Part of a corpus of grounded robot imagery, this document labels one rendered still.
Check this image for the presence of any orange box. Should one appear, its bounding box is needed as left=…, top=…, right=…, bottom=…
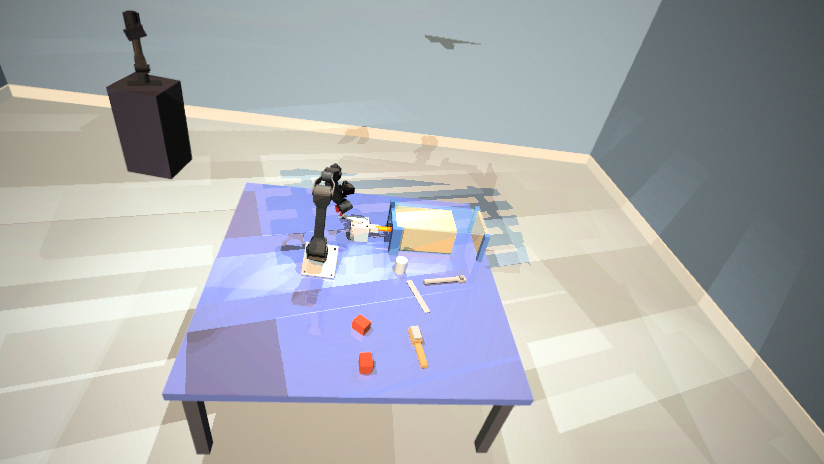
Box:
left=358, top=352, right=373, bottom=374
left=352, top=314, right=371, bottom=335

